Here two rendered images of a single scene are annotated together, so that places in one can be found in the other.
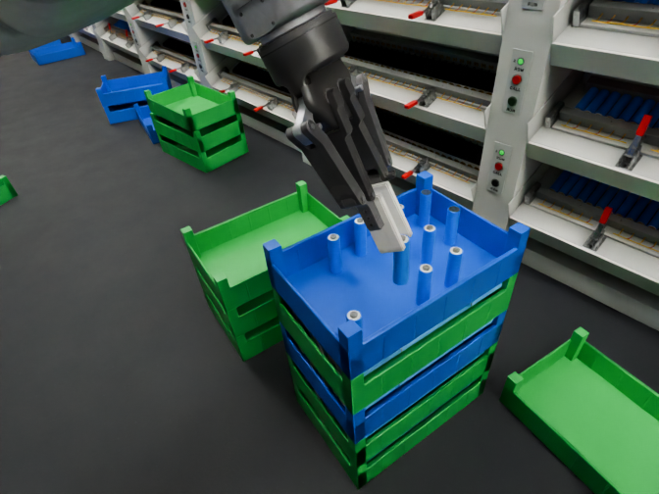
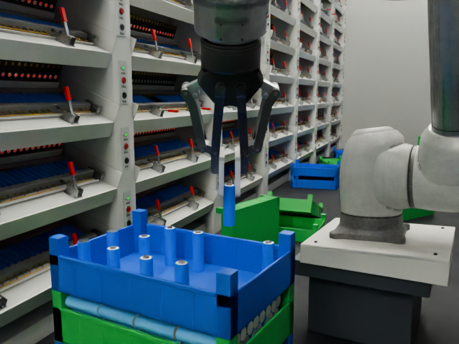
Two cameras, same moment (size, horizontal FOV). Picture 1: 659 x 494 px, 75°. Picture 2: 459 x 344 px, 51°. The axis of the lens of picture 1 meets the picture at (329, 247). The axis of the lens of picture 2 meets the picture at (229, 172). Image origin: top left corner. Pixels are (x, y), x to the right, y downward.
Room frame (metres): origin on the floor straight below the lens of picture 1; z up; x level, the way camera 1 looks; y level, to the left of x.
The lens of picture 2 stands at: (0.71, 0.53, 0.60)
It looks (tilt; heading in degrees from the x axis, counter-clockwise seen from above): 9 degrees down; 240
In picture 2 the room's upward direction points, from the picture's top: straight up
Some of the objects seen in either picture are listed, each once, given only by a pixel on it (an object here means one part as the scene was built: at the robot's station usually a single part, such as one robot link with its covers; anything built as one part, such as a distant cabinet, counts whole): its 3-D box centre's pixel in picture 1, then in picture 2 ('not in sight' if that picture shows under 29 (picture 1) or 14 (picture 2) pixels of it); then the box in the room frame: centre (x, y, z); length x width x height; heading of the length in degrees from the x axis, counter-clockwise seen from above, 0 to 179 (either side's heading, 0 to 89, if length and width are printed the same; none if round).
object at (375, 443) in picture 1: (390, 360); not in sight; (0.45, -0.09, 0.12); 0.30 x 0.20 x 0.08; 121
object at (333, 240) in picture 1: (334, 253); (182, 284); (0.47, -0.01, 0.36); 0.02 x 0.02 x 0.06
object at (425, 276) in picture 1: (424, 284); (198, 250); (0.39, -0.12, 0.36); 0.02 x 0.02 x 0.06
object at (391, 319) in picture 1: (393, 258); (174, 260); (0.45, -0.09, 0.36); 0.30 x 0.20 x 0.08; 121
